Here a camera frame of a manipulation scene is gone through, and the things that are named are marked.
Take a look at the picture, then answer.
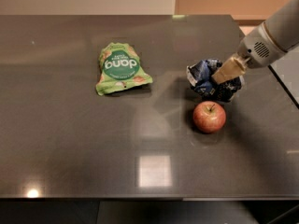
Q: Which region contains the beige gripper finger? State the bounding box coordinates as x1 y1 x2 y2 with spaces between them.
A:
211 53 249 84

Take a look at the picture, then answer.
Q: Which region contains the blue chip bag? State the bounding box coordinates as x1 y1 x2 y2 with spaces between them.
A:
186 59 244 103

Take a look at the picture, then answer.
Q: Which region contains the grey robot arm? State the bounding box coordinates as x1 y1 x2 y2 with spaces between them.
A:
212 0 299 84

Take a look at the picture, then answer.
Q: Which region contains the red apple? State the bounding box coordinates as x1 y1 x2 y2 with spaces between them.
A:
192 101 226 133

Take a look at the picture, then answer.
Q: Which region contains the green dang snack bag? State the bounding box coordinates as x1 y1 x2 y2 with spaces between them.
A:
95 42 153 96

